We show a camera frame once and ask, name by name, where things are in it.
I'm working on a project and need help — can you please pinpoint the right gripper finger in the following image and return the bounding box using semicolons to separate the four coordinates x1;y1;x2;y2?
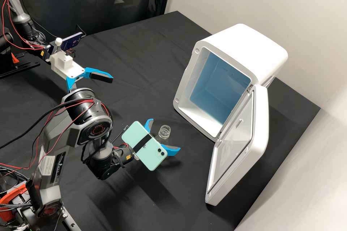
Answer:
158;141;181;158

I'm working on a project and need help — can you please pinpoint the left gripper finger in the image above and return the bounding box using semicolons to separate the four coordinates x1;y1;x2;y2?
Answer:
143;118;155;132

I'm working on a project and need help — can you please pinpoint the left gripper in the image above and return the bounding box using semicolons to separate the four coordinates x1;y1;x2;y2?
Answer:
50;52;114;92

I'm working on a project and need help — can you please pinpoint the clear flask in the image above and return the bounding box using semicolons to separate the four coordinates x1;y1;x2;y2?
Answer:
156;124;172;141

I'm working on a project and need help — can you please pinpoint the incubator door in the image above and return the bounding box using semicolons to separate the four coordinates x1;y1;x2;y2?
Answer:
205;84;270;206

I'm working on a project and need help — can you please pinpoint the white incubator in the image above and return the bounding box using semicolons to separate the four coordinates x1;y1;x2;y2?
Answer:
172;23;289;139

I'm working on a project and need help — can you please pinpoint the right wrist camera phone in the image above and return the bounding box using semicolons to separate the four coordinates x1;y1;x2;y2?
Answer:
121;121;167;172

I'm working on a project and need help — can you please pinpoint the wrist camera phone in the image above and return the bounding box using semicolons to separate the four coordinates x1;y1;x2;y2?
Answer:
44;32;83;58
121;121;167;172

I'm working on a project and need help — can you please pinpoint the left wrist camera phone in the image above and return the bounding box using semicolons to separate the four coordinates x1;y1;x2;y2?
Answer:
44;32;83;58

